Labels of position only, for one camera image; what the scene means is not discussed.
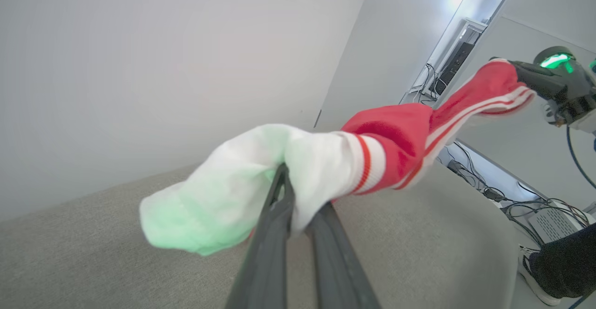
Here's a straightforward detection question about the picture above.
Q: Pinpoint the dark right arm cable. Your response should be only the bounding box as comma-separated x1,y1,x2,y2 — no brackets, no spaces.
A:
566,125,596,189

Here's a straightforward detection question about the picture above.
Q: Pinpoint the red white sports jersey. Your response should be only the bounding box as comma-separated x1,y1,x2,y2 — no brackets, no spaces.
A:
140,59,536,257

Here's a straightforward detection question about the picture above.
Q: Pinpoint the black device on rack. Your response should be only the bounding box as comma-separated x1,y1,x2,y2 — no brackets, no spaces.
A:
435,43,475,95

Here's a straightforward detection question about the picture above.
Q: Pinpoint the white sneaker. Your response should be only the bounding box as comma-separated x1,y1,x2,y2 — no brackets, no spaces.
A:
518,245,562,307

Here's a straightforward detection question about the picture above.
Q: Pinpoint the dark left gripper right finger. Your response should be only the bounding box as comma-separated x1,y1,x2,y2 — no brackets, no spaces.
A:
305,202,380,309

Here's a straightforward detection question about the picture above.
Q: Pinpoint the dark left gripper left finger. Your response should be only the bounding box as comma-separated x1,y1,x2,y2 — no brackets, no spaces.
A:
226,164,295,309

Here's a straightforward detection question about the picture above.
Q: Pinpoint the black trouser leg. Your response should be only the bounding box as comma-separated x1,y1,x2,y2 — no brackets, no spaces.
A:
528,223,596,299

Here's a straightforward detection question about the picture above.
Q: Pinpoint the black floor cable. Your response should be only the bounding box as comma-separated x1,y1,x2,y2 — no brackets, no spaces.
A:
438,141,508,202
501,196,592,247

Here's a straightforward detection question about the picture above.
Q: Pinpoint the white vented box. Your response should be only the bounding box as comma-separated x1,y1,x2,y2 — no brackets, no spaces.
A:
528,207,588,244

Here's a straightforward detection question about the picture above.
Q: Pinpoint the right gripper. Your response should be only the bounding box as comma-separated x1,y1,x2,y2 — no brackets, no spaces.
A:
491,46,596,126

